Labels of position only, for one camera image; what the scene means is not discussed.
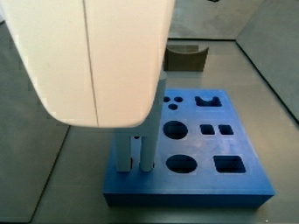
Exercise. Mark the black regrasp fixture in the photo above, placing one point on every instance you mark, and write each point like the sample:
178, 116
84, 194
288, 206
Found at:
184, 58

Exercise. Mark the light blue square-circle object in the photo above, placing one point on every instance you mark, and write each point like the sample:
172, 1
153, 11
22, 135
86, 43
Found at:
146, 130

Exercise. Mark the blue shape-hole fixture block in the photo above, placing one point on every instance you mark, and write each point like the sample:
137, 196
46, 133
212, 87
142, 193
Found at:
205, 165

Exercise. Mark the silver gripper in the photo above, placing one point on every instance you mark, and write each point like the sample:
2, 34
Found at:
92, 53

